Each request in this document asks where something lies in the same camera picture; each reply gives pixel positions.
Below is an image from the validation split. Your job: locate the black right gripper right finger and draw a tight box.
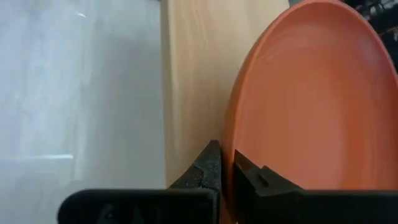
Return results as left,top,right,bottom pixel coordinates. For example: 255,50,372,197
233,149,398,224

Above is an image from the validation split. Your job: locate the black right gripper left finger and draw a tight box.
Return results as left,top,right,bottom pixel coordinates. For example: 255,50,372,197
57,139,222,224

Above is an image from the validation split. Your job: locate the orange plate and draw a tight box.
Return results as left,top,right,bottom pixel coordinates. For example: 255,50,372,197
221,0,398,224

